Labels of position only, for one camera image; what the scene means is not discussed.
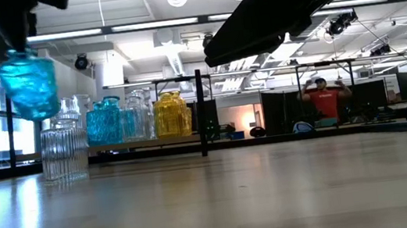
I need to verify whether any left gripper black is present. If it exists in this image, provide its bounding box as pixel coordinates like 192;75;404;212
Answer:
0;0;42;55

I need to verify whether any black background rig frame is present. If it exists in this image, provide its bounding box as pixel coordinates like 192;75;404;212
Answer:
103;45;407;118

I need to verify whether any black ceiling light rail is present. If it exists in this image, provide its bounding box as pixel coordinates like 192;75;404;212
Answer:
26;0;407;51

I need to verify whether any clear twisted conical glass vase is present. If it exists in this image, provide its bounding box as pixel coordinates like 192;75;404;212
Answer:
130;87;159;141

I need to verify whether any yellow diamond textured glass vase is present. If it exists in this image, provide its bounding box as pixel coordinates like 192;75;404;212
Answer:
184;105;196;136

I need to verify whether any yellow ribbed glass bottle vase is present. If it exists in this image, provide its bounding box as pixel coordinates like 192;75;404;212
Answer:
150;88;191;141

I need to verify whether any black partition screen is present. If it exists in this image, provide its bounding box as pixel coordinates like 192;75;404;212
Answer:
259;76;391;137
187;97;220;134

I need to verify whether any black aluminium table frame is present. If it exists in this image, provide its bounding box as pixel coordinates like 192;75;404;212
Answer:
0;38;407;191

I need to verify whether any clear ribbed glass bottle vase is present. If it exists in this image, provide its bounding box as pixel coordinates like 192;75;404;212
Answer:
52;94;86;129

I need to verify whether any teal square textured glass vase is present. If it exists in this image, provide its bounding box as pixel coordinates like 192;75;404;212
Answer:
82;99;111;148

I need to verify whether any wooden shelf board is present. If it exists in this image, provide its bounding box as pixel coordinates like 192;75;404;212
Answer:
15;130;203;168

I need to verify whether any person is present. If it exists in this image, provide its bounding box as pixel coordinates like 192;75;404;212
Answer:
294;73;357;130

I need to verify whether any small teal glass vase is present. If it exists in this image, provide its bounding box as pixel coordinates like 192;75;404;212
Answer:
95;94;127;146

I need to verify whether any clear ribbed square glass vase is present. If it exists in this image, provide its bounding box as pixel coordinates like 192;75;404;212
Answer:
36;116;94;186

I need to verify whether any black round object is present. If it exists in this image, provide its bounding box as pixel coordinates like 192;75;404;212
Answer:
248;124;267;139

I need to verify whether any black ceiling spotlight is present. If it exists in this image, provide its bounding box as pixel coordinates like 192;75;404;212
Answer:
200;31;216;50
73;53;91;72

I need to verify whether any blue white helmet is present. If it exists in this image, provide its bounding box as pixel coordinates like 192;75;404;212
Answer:
291;119;316;135

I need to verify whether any large teal glass vase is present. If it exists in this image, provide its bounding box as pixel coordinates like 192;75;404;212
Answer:
0;43;63;126

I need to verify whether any black vertical frame post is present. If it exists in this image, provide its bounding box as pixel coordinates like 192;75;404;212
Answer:
190;69;212;158

